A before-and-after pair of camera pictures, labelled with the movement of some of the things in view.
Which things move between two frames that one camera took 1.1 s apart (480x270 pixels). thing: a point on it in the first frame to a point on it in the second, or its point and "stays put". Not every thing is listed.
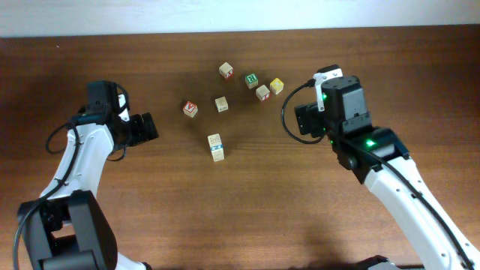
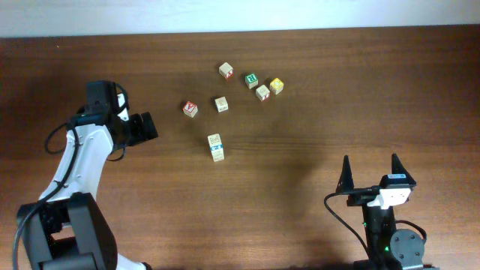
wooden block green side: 214,139 stays put
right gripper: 305,117 to 346,182
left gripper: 140,135 stays put
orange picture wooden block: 217,154 stays put
